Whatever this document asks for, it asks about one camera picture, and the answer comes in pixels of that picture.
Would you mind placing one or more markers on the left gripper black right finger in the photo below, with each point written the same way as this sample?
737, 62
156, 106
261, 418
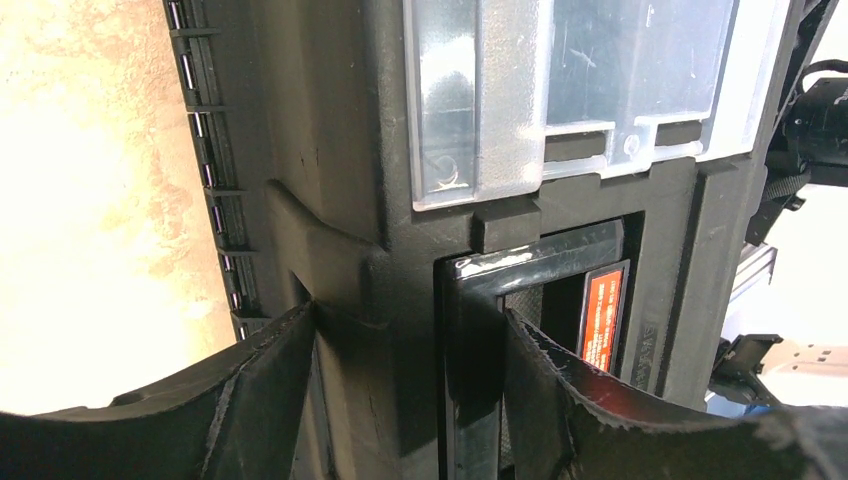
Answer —
569, 420

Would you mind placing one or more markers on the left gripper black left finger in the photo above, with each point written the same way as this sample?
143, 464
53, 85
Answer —
233, 415

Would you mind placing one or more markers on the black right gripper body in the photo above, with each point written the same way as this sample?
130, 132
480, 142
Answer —
808, 147

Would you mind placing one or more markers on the black plastic toolbox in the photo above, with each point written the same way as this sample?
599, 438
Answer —
415, 170

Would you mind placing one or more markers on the aluminium rail frame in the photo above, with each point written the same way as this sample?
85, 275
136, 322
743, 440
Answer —
756, 264

